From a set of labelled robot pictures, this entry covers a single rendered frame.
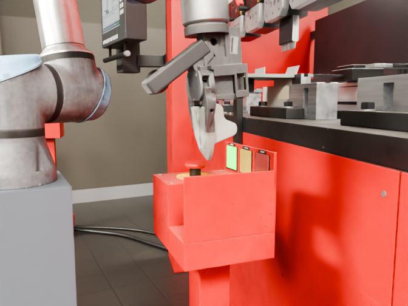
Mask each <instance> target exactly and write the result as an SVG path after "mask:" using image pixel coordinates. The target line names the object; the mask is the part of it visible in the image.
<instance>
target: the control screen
mask: <svg viewBox="0 0 408 306"><path fill-rule="evenodd" d="M102 17H103V34H104V33H106V32H108V31H110V30H112V29H114V28H116V27H117V26H119V25H120V14H119V0H102ZM106 19H107V23H106Z"/></svg>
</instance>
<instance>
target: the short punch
mask: <svg viewBox="0 0 408 306"><path fill-rule="evenodd" d="M298 40H299V15H291V16H289V17H287V18H285V19H283V20H281V21H279V45H280V46H282V52H284V51H286V50H290V49H294V48H296V41H298Z"/></svg>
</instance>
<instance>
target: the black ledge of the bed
mask: <svg viewBox="0 0 408 306"><path fill-rule="evenodd" d="M224 117H225V119H226V120H228V121H231V122H233V114H230V113H229V112H227V114H224ZM340 120H341V119H336V120H310V119H283V118H272V117H261V116H255V115H250V114H247V113H243V131H244V132H248V133H251V134H256V135H261V136H264V137H268V138H273V139H276V140H280V141H286V142H289V143H293V144H296V145H301V146H305V147H308V148H313V149H318V150H321V151H325V152H330V153H333V154H338V155H343V156H346V157H350V158H355V159H358V160H363V161H366V162H371V163H375V164H378V165H383V166H388V167H391V168H395V169H400V170H403V171H407V172H408V132H401V131H390V130H384V129H373V128H367V127H356V126H345V125H341V124H340Z"/></svg>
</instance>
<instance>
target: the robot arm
mask: <svg viewBox="0 0 408 306"><path fill-rule="evenodd" d="M33 4H34V8H35V14H36V20H37V24H38V30H39V37H40V40H41V47H42V53H41V54H40V55H38V54H27V55H4V56H0V191H2V190H13V189H24V188H32V187H37V186H42V185H46V184H49V183H52V182H55V181H56V180H57V169H56V165H55V162H54V161H53V158H52V155H51V153H50V150H49V147H48V145H47V142H46V136H45V123H70V122H76V123H82V122H85V121H92V120H96V119H97V118H99V117H101V116H102V115H103V114H104V113H105V111H106V109H107V107H108V105H109V103H110V101H111V96H112V85H111V80H110V78H109V76H108V74H107V73H105V71H104V70H103V69H101V68H99V67H96V63H95V57H94V54H93V53H92V52H91V51H90V50H88V49H87V48H85V45H84V38H83V32H82V28H81V22H80V16H79V11H78V5H77V0H33ZM180 4H181V12H182V25H183V26H184V27H185V28H184V34H185V38H190V39H197V41H196V42H194V43H192V44H191V45H190V46H188V47H187V48H186V49H184V50H183V51H182V52H180V53H179V54H178V55H176V56H175V57H174V58H173V59H171V60H170V61H168V62H167V63H166V64H165V65H164V66H162V67H161V68H159V69H156V70H152V71H150V72H149V73H148V74H147V76H146V78H145V80H144V81H143V82H142V83H141V85H142V87H143V88H144V90H145V91H146V92H147V94H149V95H154V94H160V93H162V92H164V91H165V90H166V89H167V88H168V86H169V84H171V83H172V82H173V81H174V80H176V79H177V78H178V77H179V76H180V75H182V74H183V73H185V72H186V71H188V73H187V74H186V91H187V94H188V107H189V114H190V118H191V123H192V128H193V130H194V134H195V139H196V141H197V144H198V146H199V149H200V152H201V153H202V154H203V156H204V157H205V159H206V160H212V157H213V152H214V145H215V144H216V143H218V142H220V141H223V140H226V139H227V138H230V137H232V136H234V135H235V134H236V132H237V126H236V124H235V123H233V122H231V121H228V120H226V119H225V117H224V113H223V107H222V106H221V105H220V104H217V103H216V101H217V100H222V101H228V100H236V98H244V97H249V86H248V67H247V64H242V48H241V38H240V27H229V26H228V23H229V21H230V16H229V5H228V0H180ZM244 75H245V83H246V90H245V89H244V78H243V76H244Z"/></svg>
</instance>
